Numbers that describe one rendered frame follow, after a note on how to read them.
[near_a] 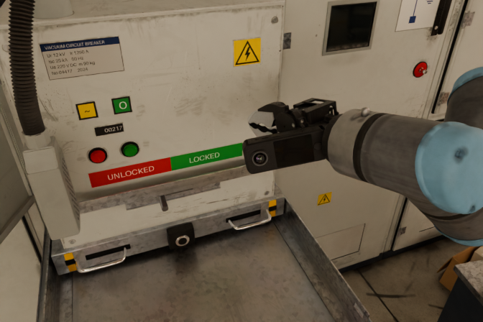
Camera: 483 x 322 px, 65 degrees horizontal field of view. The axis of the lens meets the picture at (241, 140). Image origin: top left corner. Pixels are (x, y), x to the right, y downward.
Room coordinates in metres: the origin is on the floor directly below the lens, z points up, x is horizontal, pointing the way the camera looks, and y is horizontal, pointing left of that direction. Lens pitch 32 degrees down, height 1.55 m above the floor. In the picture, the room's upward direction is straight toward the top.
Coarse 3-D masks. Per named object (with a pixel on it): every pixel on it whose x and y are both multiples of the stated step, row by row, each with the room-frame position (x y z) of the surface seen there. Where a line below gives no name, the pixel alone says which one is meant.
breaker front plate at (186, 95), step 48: (0, 48) 0.56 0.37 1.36; (144, 48) 0.64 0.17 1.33; (192, 48) 0.67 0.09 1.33; (48, 96) 0.58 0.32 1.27; (96, 96) 0.60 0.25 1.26; (144, 96) 0.63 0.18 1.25; (192, 96) 0.66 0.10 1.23; (240, 96) 0.70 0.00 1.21; (96, 144) 0.60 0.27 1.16; (144, 144) 0.63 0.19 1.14; (192, 144) 0.66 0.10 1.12; (96, 192) 0.59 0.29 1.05; (192, 192) 0.66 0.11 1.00; (240, 192) 0.70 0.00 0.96; (96, 240) 0.58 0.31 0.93
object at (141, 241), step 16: (224, 208) 0.68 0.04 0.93; (240, 208) 0.69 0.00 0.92; (256, 208) 0.70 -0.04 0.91; (272, 208) 0.72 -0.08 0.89; (176, 224) 0.63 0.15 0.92; (208, 224) 0.66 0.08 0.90; (224, 224) 0.67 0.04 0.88; (240, 224) 0.69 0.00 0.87; (112, 240) 0.58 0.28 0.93; (128, 240) 0.59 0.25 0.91; (144, 240) 0.61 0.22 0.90; (160, 240) 0.62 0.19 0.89; (96, 256) 0.57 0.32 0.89; (112, 256) 0.58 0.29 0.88; (128, 256) 0.59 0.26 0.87; (64, 272) 0.54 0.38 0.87
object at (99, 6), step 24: (72, 0) 0.75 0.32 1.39; (96, 0) 0.75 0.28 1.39; (120, 0) 0.75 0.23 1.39; (144, 0) 0.75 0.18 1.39; (168, 0) 0.75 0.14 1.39; (192, 0) 0.75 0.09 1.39; (216, 0) 0.75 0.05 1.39; (240, 0) 0.75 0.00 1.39; (264, 0) 0.75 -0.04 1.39; (0, 24) 0.57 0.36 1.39; (48, 24) 0.59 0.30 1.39
